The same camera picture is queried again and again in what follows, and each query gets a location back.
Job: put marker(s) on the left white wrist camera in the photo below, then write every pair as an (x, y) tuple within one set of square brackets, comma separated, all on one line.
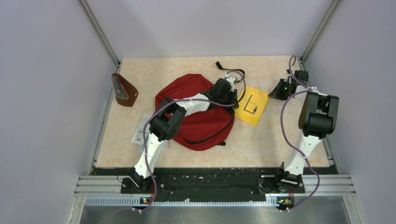
[(231, 77)]

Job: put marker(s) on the yellow notebook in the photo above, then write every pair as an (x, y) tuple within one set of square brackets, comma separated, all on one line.
[(252, 105)]

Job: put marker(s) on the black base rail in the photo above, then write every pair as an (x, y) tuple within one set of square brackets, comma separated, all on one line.
[(212, 185)]

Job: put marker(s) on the red backpack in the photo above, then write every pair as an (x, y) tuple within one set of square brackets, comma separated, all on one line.
[(198, 130)]

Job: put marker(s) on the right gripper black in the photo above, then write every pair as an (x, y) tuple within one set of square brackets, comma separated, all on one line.
[(275, 93)]

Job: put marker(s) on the white packaged card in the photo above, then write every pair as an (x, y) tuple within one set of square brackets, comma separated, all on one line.
[(137, 137)]

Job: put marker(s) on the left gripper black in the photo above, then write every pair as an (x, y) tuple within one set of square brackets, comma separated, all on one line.
[(233, 95)]

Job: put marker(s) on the brown leather case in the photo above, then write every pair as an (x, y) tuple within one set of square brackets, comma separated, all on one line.
[(125, 93)]

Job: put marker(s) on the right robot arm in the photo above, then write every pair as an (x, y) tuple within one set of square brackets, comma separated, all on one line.
[(317, 119)]

